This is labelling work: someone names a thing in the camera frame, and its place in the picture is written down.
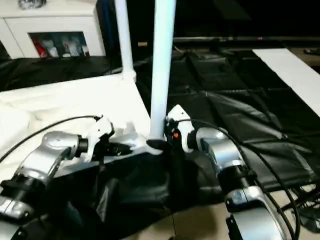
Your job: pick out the white plastic table top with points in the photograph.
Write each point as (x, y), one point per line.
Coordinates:
(62, 100)

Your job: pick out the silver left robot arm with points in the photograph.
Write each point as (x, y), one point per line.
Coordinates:
(42, 155)

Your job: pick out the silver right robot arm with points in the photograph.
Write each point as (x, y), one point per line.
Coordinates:
(225, 155)

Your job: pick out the black work mat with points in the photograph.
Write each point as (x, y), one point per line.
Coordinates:
(237, 100)

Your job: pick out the small yellow label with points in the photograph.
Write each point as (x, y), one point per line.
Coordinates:
(142, 44)

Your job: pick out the white jar behind glass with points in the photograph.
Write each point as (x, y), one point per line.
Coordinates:
(86, 51)

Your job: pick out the white bottle behind glass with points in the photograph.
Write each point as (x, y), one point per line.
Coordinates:
(53, 51)

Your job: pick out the red packet behind glass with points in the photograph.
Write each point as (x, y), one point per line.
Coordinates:
(39, 48)

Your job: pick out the long black bar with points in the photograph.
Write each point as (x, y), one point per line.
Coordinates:
(250, 40)

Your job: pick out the white glass-door cabinet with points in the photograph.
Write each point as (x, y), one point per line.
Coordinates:
(62, 27)

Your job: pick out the flat white sheet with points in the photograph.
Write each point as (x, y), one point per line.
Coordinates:
(290, 72)

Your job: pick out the black tripod leg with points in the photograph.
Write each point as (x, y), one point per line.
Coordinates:
(303, 205)

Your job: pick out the patterned bowl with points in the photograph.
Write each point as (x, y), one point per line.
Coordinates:
(32, 4)

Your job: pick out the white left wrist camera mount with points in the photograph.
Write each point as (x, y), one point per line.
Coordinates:
(100, 132)

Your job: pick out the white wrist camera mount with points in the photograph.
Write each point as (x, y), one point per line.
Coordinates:
(100, 132)
(182, 117)

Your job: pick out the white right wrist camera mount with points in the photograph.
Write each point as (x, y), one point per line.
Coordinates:
(182, 117)

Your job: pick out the dark blue upright post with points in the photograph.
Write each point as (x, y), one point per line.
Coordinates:
(108, 30)

